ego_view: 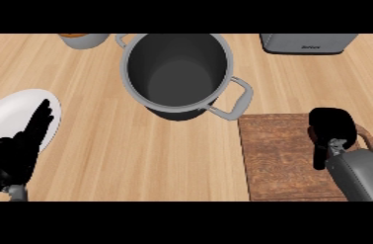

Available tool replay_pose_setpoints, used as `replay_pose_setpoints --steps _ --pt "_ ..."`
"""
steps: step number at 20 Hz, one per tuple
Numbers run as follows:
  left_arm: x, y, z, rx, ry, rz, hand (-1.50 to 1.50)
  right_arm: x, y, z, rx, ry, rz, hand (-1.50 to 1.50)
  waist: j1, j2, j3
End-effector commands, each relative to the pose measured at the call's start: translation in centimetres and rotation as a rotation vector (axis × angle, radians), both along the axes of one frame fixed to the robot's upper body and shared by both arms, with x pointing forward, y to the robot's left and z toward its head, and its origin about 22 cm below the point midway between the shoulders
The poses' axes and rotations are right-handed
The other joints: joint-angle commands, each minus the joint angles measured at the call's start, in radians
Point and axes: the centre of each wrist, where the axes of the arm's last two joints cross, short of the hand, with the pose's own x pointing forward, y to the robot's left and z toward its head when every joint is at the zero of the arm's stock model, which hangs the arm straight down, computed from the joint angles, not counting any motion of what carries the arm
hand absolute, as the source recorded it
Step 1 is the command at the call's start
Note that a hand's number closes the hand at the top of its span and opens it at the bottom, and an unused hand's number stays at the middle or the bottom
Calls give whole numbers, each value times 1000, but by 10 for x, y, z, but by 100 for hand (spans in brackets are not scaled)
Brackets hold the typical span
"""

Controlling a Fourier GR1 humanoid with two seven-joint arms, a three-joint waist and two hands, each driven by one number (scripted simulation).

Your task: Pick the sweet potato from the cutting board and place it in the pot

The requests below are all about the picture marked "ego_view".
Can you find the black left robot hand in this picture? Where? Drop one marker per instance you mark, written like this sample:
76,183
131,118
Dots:
23,149

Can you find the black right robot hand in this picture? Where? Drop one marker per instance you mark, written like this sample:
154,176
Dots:
331,122

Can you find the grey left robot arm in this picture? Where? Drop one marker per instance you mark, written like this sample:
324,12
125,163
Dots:
17,192

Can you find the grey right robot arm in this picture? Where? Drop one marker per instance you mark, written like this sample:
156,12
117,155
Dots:
353,174

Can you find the brown wooden cutting board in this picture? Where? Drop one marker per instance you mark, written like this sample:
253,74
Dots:
282,155

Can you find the grey metal pot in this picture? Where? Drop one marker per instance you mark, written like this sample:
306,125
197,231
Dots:
182,75

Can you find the white plate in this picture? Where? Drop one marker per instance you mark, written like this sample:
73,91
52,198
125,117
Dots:
23,109

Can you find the grey cup with orange content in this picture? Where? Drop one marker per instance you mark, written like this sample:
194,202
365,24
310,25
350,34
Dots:
83,40

